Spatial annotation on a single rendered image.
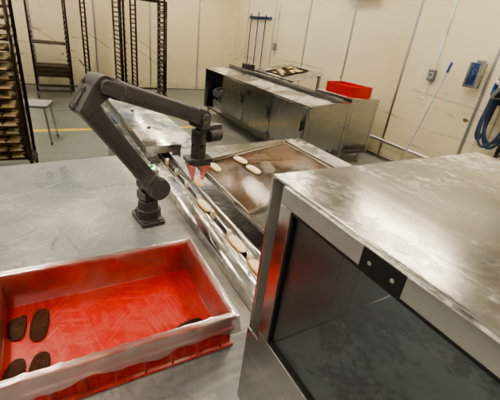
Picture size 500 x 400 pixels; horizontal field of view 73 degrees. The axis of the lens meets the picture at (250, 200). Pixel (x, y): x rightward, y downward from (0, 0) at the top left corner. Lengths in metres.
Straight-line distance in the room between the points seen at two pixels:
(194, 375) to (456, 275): 0.59
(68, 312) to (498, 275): 0.86
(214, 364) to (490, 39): 4.42
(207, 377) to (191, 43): 8.25
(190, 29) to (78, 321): 8.10
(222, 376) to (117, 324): 0.28
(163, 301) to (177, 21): 7.94
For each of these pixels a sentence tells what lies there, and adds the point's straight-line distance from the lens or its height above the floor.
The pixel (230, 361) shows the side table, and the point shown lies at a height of 0.82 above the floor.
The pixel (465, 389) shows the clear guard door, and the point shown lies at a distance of 0.36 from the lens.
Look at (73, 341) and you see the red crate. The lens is 0.90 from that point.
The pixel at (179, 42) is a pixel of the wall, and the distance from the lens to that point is 8.64.
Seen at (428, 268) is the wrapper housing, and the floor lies 1.30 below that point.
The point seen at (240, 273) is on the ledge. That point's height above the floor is 0.86.
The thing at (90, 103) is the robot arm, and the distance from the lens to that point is 1.03.
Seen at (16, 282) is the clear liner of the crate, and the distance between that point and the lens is 0.97.
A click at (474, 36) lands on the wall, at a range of 4.84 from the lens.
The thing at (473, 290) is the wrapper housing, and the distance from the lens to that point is 0.35.
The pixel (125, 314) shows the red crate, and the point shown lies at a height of 0.82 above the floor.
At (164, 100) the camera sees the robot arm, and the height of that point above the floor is 1.25.
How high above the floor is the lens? 1.48
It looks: 26 degrees down
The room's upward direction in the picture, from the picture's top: 7 degrees clockwise
